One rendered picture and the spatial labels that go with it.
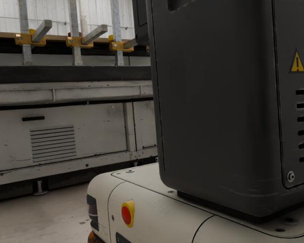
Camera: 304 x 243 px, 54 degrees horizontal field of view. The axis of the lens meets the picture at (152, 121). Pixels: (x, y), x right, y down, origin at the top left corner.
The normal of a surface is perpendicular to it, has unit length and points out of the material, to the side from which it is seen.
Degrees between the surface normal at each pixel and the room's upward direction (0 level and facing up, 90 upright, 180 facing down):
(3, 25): 90
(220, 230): 28
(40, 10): 90
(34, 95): 90
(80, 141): 90
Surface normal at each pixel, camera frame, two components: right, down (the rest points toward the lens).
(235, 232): -0.32, -0.93
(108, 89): 0.53, 0.00
